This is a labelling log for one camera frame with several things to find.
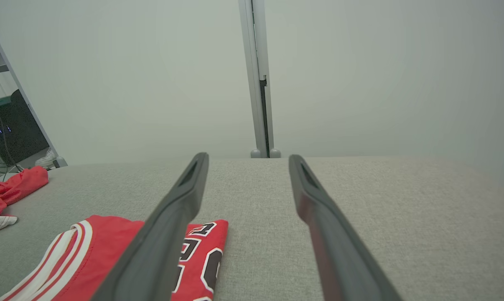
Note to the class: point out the white shoe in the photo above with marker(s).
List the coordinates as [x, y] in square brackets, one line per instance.
[48, 159]

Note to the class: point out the grey partition panel edge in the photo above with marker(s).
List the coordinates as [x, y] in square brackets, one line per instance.
[24, 100]

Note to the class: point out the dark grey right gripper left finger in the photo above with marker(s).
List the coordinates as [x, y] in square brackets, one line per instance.
[160, 242]

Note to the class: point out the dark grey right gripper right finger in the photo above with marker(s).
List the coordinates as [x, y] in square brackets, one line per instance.
[339, 251]

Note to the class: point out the black computer tower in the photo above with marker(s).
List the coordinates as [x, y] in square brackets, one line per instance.
[20, 129]

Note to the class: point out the red garment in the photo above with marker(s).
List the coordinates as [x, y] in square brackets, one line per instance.
[22, 182]

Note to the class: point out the grey metal partition post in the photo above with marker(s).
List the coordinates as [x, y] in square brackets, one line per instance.
[258, 62]

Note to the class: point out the red basketball jersey striped trim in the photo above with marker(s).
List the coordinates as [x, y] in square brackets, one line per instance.
[105, 251]

